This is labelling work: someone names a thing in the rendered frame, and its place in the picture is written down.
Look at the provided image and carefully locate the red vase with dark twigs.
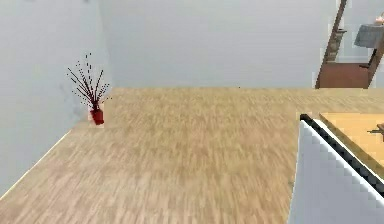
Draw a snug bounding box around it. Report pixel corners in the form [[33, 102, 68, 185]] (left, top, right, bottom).
[[66, 52, 113, 126]]

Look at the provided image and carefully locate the white cabinet with black edge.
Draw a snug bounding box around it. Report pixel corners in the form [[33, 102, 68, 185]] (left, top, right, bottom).
[[287, 113, 384, 224]]

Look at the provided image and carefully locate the brown wooden room door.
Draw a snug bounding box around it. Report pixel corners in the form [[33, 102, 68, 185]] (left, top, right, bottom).
[[314, 0, 384, 90]]

